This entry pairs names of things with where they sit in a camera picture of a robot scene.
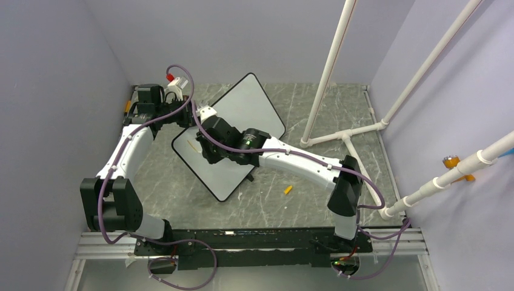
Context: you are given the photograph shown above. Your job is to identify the black framed whiteboard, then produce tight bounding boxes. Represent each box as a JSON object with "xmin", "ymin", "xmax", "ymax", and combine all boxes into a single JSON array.
[{"xmin": 171, "ymin": 73, "xmax": 285, "ymax": 202}]

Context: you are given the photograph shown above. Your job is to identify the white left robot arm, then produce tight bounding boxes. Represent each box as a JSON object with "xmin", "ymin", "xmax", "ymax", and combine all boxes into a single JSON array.
[{"xmin": 80, "ymin": 82, "xmax": 193, "ymax": 255}]

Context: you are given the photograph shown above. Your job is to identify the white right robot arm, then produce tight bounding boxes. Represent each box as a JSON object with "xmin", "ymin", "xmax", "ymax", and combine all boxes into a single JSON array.
[{"xmin": 196, "ymin": 116, "xmax": 363, "ymax": 252}]

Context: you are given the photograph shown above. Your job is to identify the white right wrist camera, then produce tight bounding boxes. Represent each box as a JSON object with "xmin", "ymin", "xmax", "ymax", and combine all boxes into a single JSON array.
[{"xmin": 196, "ymin": 105, "xmax": 218, "ymax": 124}]

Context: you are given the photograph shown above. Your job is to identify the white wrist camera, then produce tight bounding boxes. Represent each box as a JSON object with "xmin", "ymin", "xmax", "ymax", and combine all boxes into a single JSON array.
[
  {"xmin": 165, "ymin": 73, "xmax": 189, "ymax": 99},
  {"xmin": 196, "ymin": 105, "xmax": 218, "ymax": 124}
]

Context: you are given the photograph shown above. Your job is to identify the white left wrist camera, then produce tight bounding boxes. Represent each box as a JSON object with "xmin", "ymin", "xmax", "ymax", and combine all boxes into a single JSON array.
[{"xmin": 165, "ymin": 73, "xmax": 189, "ymax": 99}]

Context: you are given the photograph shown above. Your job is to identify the yellow handled tool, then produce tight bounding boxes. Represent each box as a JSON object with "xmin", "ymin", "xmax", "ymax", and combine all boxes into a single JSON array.
[{"xmin": 124, "ymin": 101, "xmax": 132, "ymax": 116}]

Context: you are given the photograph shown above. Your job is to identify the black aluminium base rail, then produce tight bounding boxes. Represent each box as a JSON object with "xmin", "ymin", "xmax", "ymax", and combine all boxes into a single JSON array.
[{"xmin": 75, "ymin": 227, "xmax": 428, "ymax": 270}]

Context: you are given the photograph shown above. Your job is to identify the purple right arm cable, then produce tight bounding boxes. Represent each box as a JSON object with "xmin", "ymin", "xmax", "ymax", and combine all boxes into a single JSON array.
[{"xmin": 190, "ymin": 98, "xmax": 412, "ymax": 281}]

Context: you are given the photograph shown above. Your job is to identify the white pvc pipe frame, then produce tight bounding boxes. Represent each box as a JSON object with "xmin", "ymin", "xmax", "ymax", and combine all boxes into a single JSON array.
[{"xmin": 300, "ymin": 1, "xmax": 513, "ymax": 220}]

